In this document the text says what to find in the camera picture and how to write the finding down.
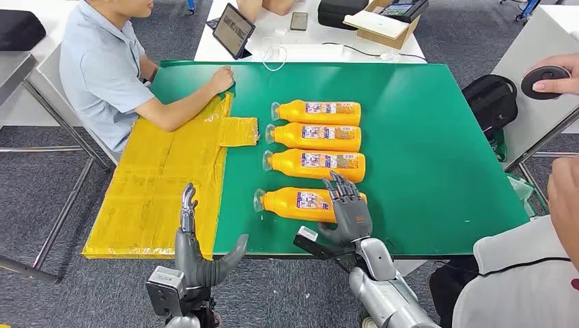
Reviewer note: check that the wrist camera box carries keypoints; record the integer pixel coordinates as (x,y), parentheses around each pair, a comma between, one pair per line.
(307,234)
(165,289)

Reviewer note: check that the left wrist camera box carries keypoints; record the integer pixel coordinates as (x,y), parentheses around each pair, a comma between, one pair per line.
(165,289)

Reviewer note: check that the operator person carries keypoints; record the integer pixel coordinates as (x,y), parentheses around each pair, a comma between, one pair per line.
(520,280)

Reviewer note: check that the green table mat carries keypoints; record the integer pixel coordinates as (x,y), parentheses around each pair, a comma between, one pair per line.
(429,158)

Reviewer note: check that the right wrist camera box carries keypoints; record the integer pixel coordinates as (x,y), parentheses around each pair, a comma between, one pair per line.
(307,234)

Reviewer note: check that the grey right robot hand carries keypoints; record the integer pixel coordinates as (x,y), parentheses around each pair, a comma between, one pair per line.
(350,222)

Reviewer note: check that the black handheld terminal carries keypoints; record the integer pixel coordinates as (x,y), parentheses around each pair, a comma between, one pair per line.
(402,10)

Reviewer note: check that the small dark wallet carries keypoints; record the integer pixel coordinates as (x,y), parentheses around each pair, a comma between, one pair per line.
(211,22)

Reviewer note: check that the person at office table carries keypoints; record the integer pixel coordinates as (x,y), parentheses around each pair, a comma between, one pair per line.
(246,9)

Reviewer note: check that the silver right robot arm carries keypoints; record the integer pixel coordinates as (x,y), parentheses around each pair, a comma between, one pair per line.
(384,294)

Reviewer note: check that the white table with metal legs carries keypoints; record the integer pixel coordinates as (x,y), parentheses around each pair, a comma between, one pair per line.
(49,90)

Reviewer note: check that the white table foot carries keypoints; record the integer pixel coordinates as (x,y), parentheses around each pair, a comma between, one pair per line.
(407,267)

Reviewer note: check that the grey table with metal legs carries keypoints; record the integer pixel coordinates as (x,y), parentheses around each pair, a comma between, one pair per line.
(534,117)

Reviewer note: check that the seated person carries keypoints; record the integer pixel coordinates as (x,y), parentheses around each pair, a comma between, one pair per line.
(99,77)

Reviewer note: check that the black zip case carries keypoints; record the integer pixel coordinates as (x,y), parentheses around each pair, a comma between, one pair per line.
(339,13)

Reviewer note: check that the black backpack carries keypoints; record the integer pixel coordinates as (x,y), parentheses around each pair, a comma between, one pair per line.
(490,104)

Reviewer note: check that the brown cardboard box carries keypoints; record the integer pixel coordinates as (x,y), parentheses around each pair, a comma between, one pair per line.
(384,41)

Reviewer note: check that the black tablet on stand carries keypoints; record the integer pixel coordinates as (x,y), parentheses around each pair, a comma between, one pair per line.
(233,29)

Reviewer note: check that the yellow taped cardboard sheet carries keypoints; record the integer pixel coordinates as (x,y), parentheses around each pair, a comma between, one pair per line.
(158,194)

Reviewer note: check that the dark smartphone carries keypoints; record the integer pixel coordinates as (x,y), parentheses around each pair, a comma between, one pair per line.
(299,21)

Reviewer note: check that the clear plastic bag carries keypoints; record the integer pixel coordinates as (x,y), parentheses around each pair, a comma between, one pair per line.
(520,188)

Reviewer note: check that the small white case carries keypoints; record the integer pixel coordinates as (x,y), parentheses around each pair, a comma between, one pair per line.
(281,31)

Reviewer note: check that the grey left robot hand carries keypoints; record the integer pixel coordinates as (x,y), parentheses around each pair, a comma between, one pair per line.
(190,267)

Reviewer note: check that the green bag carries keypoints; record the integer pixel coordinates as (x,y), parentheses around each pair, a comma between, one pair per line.
(499,147)

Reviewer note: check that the white booklet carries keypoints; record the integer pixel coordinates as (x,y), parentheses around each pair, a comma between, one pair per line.
(375,23)

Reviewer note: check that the blue metal frame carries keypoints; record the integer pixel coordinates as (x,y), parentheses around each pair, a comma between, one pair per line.
(527,9)

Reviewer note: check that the orange detergent bottle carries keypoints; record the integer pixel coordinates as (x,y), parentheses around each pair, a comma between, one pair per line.
(289,165)
(289,203)
(291,112)
(289,138)

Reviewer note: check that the white office table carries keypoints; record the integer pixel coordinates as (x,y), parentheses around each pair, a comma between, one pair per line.
(312,36)

